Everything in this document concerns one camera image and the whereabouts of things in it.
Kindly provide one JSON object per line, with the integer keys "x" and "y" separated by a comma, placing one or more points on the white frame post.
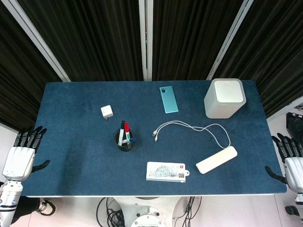
{"x": 35, "y": 37}
{"x": 286, "y": 107}
{"x": 227, "y": 40}
{"x": 146, "y": 40}

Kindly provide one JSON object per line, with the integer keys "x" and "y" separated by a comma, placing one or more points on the black caster wheel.
{"x": 292, "y": 210}

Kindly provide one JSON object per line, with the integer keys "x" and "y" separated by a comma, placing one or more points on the black device with lens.
{"x": 294, "y": 121}

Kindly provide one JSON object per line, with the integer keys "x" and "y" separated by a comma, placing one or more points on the black trouser leg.
{"x": 26, "y": 209}

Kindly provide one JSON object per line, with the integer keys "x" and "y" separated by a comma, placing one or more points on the teal smartphone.
{"x": 169, "y": 100}

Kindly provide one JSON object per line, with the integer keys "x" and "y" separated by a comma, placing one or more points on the blue felt table mat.
{"x": 82, "y": 153}

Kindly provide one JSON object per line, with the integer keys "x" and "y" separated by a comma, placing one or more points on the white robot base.
{"x": 146, "y": 210}

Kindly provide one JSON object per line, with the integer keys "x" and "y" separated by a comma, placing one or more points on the white charger plug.
{"x": 106, "y": 111}

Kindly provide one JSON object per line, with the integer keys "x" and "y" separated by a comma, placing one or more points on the black curtain panel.
{"x": 274, "y": 59}
{"x": 189, "y": 40}
{"x": 94, "y": 40}
{"x": 19, "y": 82}

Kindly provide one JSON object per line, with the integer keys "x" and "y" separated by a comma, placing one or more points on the white oblong power bank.
{"x": 216, "y": 160}

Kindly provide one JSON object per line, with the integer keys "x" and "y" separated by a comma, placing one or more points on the black-capped white marker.
{"x": 121, "y": 132}

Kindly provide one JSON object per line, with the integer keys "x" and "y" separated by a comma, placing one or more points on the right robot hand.
{"x": 294, "y": 170}

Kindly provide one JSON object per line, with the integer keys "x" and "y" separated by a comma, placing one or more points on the grey white speaker box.
{"x": 220, "y": 106}

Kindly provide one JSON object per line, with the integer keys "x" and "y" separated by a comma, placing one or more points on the white sneaker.
{"x": 47, "y": 206}

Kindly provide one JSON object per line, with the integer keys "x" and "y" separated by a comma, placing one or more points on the red cap marker pen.
{"x": 127, "y": 131}

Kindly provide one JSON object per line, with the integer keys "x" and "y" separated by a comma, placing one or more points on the white ruler set package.
{"x": 165, "y": 171}

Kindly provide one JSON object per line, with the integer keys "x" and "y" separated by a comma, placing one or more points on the black mesh pen holder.
{"x": 124, "y": 147}

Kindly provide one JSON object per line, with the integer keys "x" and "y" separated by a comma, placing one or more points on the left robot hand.
{"x": 19, "y": 160}

